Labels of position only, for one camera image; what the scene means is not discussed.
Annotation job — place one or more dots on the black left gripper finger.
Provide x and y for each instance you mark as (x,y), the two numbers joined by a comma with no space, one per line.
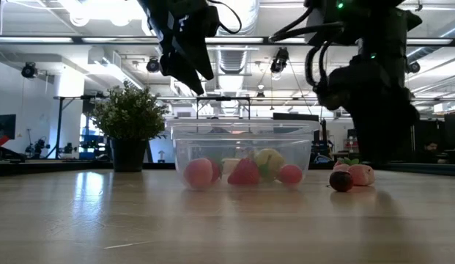
(201,58)
(185,75)

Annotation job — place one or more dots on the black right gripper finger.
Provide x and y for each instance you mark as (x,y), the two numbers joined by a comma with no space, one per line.
(401,155)
(370,155)

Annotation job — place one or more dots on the pink toy peach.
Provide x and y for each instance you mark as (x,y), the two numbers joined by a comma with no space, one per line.
(360,175)
(198,174)

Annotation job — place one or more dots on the dark red toy cherry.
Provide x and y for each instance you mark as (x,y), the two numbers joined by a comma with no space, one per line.
(341,181)

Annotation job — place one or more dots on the red toy cherry green stem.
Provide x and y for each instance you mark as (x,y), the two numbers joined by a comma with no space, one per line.
(290,174)

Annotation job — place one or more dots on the yellow toy banana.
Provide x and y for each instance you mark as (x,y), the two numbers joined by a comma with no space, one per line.
(230,165)

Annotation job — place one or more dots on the yellow toy lemon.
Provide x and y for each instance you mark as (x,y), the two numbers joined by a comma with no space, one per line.
(269,159)

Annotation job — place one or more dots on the large red toy strawberry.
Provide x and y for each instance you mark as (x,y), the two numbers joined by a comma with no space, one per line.
(244,174)

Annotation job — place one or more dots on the black background robot arm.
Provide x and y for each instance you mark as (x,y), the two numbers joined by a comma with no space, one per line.
(68,148)
(38,144)

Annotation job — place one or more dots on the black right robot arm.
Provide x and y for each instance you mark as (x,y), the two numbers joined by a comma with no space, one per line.
(377,29)

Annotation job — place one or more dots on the clear plastic tupperware container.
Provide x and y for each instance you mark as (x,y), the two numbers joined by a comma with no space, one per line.
(242,139)

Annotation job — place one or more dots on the person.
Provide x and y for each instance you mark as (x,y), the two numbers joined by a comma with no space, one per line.
(218,130)
(429,146)

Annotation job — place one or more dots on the black ceiling spot lamp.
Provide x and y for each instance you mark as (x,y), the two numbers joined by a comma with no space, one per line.
(279,60)
(152,65)
(29,69)
(414,67)

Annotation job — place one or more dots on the black room partition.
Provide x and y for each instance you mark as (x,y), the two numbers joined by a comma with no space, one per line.
(432,128)

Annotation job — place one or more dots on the green artificial plant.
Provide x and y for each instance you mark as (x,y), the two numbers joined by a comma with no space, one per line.
(130,113)

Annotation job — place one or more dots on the black background machine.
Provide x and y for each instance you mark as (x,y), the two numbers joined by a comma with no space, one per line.
(296,117)

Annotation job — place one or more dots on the black plant pot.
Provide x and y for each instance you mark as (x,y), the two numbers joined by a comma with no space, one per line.
(128,155)

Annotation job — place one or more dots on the black background stand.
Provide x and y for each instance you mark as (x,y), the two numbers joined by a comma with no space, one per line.
(60,124)

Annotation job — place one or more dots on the red background object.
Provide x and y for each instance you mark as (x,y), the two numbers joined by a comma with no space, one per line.
(1,142)

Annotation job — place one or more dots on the dark wall screen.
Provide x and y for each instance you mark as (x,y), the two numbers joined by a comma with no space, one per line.
(3,126)

